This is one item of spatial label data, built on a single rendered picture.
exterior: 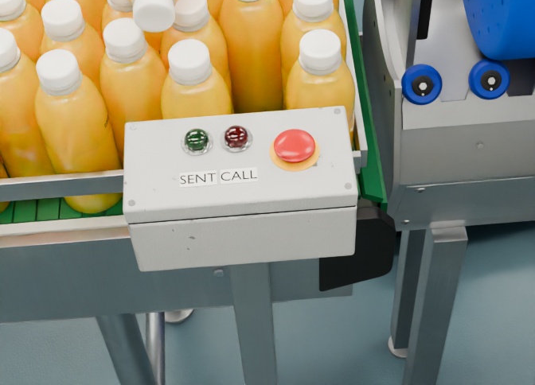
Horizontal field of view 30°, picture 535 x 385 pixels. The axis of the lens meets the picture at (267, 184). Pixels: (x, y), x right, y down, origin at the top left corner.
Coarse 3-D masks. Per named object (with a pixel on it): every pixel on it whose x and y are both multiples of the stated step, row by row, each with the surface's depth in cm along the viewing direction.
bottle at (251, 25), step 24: (240, 0) 102; (264, 0) 103; (240, 24) 103; (264, 24) 103; (240, 48) 105; (264, 48) 105; (240, 72) 108; (264, 72) 108; (240, 96) 112; (264, 96) 111
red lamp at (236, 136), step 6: (234, 126) 88; (240, 126) 88; (228, 132) 87; (234, 132) 87; (240, 132) 87; (246, 132) 88; (228, 138) 87; (234, 138) 87; (240, 138) 87; (246, 138) 87; (228, 144) 87; (234, 144) 87; (240, 144) 87
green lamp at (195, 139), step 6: (192, 132) 87; (198, 132) 87; (204, 132) 88; (186, 138) 87; (192, 138) 87; (198, 138) 87; (204, 138) 87; (186, 144) 87; (192, 144) 87; (198, 144) 87; (204, 144) 87
